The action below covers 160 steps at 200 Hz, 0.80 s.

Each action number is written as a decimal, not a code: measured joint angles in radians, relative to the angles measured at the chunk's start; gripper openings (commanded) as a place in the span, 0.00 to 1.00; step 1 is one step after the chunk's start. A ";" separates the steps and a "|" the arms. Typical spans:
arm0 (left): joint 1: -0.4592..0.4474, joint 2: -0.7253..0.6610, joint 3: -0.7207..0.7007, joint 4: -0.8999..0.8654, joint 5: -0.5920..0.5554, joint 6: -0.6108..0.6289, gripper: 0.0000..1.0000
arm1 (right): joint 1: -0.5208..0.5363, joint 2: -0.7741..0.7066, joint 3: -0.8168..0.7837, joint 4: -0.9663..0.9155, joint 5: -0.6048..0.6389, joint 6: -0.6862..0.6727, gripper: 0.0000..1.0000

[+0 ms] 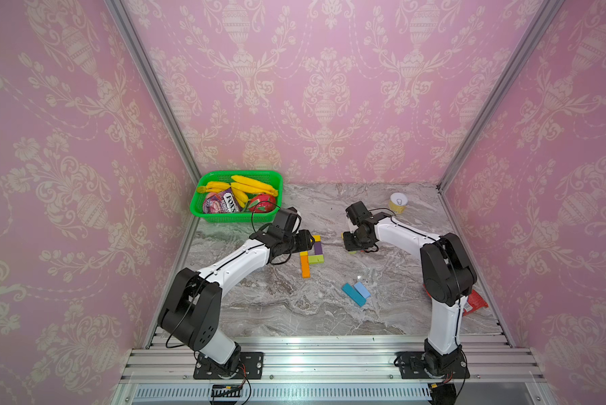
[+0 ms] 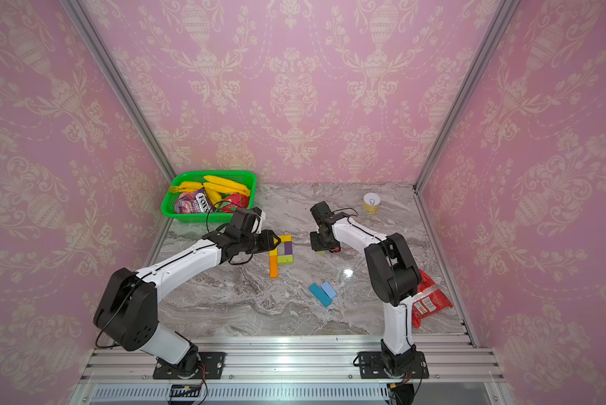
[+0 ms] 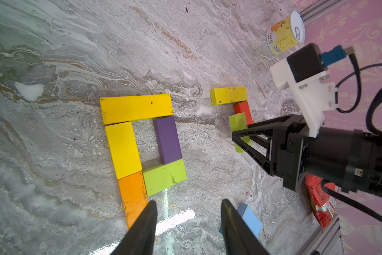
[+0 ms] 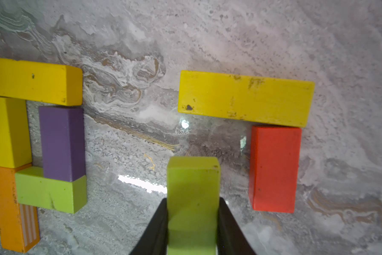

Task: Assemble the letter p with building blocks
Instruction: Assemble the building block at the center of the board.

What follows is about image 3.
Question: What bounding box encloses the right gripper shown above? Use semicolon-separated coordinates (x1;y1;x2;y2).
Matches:
232;114;307;191

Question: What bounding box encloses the light blue block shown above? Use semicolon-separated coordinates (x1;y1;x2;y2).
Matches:
237;203;262;238

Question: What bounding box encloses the purple block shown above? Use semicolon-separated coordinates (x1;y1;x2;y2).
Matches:
153;116;182;165

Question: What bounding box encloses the long yellow block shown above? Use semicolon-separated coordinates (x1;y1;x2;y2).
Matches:
100;94;174;126

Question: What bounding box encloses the yellow white can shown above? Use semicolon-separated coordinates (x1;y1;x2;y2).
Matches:
266;11;306;55

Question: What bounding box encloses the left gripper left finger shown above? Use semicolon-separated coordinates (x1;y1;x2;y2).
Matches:
111;200;158;255

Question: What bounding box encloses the yellow-green long block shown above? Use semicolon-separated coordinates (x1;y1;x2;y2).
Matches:
210;87;248;106

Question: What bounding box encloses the orange block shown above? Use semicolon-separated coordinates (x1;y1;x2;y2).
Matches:
118;172;148;229

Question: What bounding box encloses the red block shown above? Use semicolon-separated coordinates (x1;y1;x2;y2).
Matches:
234;101;253;125

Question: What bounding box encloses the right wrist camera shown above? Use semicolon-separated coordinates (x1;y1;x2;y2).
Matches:
270;43;347;138

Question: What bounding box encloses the red snack bag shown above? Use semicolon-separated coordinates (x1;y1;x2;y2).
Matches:
305;174;336;229

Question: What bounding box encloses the lime green block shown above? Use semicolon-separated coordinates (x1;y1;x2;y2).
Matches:
229;112;252;153
142;159;187;196

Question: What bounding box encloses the short yellow block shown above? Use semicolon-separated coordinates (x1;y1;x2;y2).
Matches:
105;122;142;180

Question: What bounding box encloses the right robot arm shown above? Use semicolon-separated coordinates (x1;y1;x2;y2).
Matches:
232;89;382;197

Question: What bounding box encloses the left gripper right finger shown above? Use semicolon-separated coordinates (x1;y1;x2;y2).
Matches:
221;199;269;255

